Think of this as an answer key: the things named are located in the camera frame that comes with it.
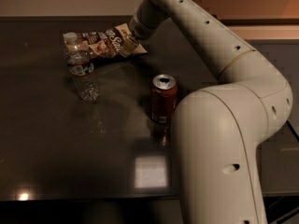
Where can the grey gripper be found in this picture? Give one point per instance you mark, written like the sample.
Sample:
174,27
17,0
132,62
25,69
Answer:
139,32

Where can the brown chip bag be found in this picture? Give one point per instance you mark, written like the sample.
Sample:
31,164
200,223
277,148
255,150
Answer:
105,46

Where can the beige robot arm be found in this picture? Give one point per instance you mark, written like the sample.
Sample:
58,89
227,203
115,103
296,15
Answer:
215,131

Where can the clear plastic water bottle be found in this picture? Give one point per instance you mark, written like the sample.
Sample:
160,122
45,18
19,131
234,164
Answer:
80,66

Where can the red soda can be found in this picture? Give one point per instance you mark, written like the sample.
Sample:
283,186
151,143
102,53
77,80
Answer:
163,95

